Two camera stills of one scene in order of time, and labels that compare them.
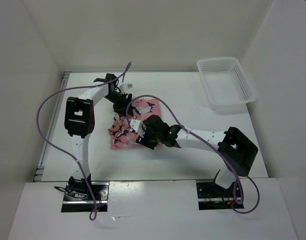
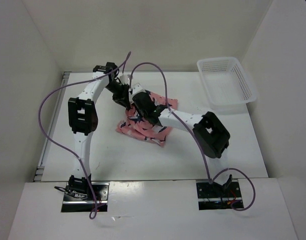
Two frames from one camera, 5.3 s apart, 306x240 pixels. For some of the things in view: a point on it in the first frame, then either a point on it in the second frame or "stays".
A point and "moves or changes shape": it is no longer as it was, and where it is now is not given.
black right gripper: [143, 140] → [137, 107]
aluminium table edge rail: [39, 173] stays
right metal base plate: [212, 196] stays
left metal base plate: [72, 204] stays
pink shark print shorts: [122, 134] moves or changes shape
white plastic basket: [228, 87] stays
